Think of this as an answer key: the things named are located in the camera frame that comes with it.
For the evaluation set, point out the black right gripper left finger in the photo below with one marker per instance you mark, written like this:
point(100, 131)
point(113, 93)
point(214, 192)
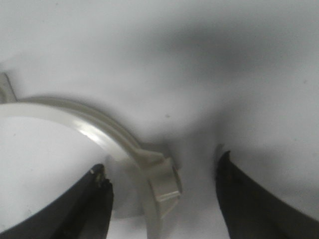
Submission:
point(82, 212)

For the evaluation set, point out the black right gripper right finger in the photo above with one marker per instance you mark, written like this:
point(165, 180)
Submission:
point(252, 212)

